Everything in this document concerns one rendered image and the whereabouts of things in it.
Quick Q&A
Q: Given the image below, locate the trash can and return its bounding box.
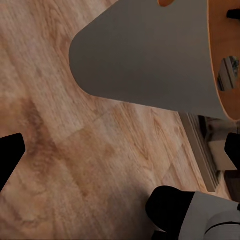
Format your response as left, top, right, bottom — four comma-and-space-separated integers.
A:
68, 0, 240, 122

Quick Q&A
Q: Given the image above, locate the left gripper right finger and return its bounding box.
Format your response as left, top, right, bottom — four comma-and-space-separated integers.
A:
224, 132, 240, 172

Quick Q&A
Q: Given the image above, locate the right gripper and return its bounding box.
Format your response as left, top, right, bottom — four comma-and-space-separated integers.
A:
227, 9, 240, 20

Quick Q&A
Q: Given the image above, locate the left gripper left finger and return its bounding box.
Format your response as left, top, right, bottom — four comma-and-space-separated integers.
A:
0, 133, 26, 192

